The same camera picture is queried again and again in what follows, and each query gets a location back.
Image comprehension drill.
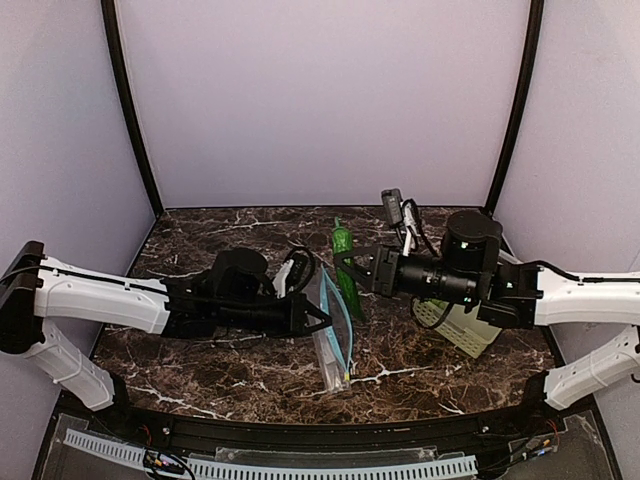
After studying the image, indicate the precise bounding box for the green leafy vegetable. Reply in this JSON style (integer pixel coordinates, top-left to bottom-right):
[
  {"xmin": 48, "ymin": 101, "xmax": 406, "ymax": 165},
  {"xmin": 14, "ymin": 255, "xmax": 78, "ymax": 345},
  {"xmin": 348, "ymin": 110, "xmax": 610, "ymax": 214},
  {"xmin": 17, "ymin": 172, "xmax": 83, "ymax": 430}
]
[{"xmin": 332, "ymin": 217, "xmax": 366, "ymax": 321}]

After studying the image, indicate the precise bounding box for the black front table rail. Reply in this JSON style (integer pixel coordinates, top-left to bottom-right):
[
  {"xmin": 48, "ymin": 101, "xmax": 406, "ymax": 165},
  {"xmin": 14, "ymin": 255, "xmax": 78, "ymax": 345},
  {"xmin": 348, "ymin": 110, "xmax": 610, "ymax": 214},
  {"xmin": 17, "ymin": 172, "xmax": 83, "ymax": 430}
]
[{"xmin": 98, "ymin": 398, "xmax": 595, "ymax": 453}]

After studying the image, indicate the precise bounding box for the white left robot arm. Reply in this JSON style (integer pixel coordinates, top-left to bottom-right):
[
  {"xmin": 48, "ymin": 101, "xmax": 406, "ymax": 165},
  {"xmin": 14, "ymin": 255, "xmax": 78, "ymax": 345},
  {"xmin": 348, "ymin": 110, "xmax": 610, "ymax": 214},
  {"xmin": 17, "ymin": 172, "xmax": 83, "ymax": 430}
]
[{"xmin": 1, "ymin": 241, "xmax": 332, "ymax": 413}]

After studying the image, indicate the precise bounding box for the black corner frame post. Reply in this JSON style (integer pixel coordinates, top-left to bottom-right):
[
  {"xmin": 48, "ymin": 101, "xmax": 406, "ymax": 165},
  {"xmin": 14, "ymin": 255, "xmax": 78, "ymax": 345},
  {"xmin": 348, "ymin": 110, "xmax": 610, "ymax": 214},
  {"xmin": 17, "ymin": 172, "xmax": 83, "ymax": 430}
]
[{"xmin": 483, "ymin": 0, "xmax": 545, "ymax": 217}]

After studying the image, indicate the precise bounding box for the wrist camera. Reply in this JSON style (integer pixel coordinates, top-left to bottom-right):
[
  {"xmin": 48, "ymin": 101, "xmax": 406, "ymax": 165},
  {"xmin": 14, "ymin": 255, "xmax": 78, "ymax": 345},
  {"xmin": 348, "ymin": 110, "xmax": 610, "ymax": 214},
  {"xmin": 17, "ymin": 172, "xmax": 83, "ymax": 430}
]
[
  {"xmin": 381, "ymin": 188, "xmax": 423, "ymax": 256},
  {"xmin": 272, "ymin": 246, "xmax": 316, "ymax": 298}
]

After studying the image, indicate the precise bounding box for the cream perforated plastic basket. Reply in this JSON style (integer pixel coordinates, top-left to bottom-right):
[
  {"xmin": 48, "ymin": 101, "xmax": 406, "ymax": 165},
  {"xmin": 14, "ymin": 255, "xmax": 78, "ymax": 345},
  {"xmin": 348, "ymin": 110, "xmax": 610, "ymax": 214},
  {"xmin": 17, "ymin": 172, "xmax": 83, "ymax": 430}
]
[{"xmin": 411, "ymin": 298, "xmax": 501, "ymax": 359}]

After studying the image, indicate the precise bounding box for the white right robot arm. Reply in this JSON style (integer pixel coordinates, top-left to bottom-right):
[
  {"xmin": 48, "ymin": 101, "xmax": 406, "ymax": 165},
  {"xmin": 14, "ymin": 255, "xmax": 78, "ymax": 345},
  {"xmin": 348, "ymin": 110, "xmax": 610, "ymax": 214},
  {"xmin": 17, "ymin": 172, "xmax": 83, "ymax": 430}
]
[{"xmin": 334, "ymin": 245, "xmax": 639, "ymax": 410}]

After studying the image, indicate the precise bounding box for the black left corner post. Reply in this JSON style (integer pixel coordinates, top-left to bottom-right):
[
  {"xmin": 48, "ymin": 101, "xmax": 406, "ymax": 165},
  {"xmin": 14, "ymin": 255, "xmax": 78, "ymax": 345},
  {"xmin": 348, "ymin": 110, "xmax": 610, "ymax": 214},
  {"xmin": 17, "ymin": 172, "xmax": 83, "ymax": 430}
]
[{"xmin": 100, "ymin": 0, "xmax": 165, "ymax": 219}]

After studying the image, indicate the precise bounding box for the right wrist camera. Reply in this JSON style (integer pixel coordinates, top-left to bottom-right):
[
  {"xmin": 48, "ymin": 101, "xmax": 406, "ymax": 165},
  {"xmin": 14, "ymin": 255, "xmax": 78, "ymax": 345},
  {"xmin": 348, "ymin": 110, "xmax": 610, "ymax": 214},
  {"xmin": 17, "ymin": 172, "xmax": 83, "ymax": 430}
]
[{"xmin": 381, "ymin": 188, "xmax": 423, "ymax": 256}]

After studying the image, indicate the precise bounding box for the white slotted cable duct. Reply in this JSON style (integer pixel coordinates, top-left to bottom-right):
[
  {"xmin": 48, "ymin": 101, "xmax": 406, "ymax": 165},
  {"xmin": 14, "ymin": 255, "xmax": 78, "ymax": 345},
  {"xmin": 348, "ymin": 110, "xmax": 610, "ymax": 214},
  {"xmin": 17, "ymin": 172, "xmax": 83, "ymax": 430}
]
[{"xmin": 63, "ymin": 428, "xmax": 478, "ymax": 479}]

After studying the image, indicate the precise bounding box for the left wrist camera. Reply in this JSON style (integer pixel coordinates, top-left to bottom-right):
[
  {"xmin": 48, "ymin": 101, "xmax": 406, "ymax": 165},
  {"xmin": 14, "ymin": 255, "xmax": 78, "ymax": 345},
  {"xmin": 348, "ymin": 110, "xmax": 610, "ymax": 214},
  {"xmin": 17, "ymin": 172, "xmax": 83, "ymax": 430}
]
[{"xmin": 272, "ymin": 246, "xmax": 316, "ymax": 298}]

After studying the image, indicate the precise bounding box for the clear zip top bag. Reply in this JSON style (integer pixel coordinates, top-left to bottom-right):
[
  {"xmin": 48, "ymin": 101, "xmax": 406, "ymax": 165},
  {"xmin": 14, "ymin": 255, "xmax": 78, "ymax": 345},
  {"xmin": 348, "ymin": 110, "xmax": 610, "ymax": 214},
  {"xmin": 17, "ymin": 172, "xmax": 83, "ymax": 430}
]
[{"xmin": 309, "ymin": 266, "xmax": 354, "ymax": 394}]

